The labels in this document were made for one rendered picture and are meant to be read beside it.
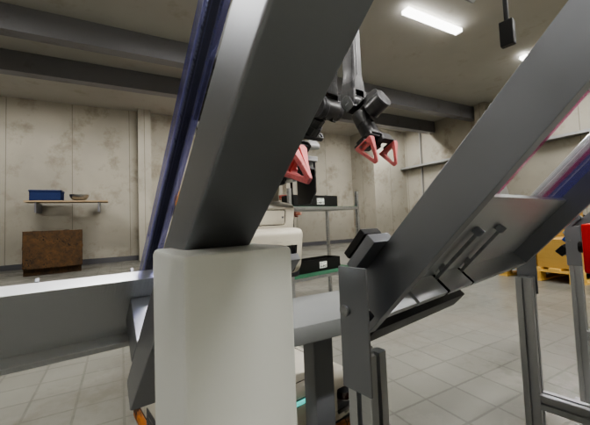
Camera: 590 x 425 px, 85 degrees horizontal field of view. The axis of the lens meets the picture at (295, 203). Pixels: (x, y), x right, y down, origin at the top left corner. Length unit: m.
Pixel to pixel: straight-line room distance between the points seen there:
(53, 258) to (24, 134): 3.17
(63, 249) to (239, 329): 7.52
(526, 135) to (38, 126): 9.39
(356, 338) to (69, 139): 9.10
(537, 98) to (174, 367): 0.39
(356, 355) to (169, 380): 0.34
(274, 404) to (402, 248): 0.32
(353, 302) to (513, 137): 0.28
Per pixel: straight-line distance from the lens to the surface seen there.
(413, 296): 0.59
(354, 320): 0.48
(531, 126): 0.41
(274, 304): 0.18
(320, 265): 3.06
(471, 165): 0.42
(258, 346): 0.18
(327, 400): 0.96
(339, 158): 11.53
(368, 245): 0.46
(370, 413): 0.52
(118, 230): 9.06
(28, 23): 6.05
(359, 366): 0.50
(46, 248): 7.65
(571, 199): 1.09
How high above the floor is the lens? 0.83
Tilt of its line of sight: 3 degrees up
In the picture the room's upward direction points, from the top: 2 degrees counter-clockwise
